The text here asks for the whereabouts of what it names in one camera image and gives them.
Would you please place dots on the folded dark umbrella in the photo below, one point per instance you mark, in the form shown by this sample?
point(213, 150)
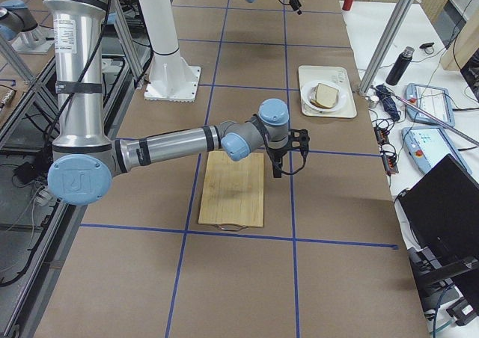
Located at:
point(385, 96)

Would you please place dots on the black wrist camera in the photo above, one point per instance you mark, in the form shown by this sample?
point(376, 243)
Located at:
point(299, 140)

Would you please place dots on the teach pendant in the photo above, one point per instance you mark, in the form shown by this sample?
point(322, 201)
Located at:
point(428, 145)
point(433, 100)

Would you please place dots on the wooden cutting board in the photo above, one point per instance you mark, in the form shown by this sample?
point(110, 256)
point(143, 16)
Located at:
point(233, 192)

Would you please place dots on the cream bear serving tray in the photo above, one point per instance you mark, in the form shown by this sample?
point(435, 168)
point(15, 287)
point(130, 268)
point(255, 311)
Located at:
point(337, 75)

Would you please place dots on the aluminium frame post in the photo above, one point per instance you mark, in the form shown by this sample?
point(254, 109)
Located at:
point(392, 27)

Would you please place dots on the black laptop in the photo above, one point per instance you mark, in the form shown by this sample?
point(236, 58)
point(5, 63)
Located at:
point(442, 209)

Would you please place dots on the bread slice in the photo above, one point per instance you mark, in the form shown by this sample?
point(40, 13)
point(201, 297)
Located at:
point(324, 96)

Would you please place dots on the lower teach pendant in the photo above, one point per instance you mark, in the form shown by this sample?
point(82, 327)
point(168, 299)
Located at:
point(428, 145)

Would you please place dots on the white column base plate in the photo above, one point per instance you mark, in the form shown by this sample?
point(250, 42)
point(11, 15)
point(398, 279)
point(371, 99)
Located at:
point(172, 79)

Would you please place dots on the white support column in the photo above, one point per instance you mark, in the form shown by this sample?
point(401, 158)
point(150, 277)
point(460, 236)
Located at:
point(160, 26)

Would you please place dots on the black water bottle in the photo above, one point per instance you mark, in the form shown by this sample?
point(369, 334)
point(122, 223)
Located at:
point(400, 66)

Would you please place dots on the white round plate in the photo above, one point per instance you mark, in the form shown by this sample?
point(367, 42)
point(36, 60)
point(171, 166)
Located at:
point(309, 86)

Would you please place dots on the upper teach pendant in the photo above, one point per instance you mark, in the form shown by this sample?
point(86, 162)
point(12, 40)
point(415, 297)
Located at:
point(433, 100)

